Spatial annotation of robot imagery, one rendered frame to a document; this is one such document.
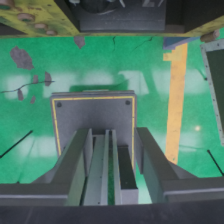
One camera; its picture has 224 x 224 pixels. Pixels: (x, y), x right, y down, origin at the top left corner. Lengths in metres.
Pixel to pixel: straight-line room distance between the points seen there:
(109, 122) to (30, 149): 1.04
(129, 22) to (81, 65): 0.86
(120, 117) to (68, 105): 0.44
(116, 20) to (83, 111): 0.74
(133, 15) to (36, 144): 1.58
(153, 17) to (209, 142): 1.56
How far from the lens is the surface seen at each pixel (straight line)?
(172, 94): 1.69
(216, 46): 0.90
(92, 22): 0.82
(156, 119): 1.69
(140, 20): 0.83
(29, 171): 2.13
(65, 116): 1.33
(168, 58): 1.65
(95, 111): 1.27
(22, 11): 0.60
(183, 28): 0.92
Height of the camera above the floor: 1.54
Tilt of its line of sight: 75 degrees down
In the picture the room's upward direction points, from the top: 177 degrees clockwise
